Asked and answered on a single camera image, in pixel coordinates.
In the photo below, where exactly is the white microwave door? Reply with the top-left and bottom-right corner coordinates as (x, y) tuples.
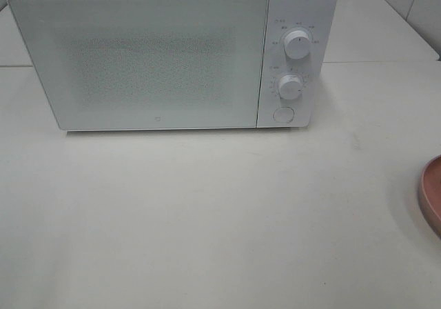
(10, 0), (267, 130)

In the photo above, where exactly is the white lower dial knob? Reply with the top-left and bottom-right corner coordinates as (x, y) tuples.
(278, 75), (303, 100)

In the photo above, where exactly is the white upper dial knob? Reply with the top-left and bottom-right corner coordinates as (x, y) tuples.
(283, 28), (311, 60)

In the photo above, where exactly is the pink round plate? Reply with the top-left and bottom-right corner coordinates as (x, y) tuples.
(418, 156), (440, 237)

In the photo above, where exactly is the white microwave oven body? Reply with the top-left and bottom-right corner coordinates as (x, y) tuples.
(8, 0), (337, 130)

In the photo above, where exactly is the white dial knob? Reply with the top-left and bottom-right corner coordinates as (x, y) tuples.
(278, 75), (303, 100)
(283, 28), (311, 60)

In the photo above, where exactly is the round white door button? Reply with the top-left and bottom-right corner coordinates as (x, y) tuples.
(273, 107), (295, 123)

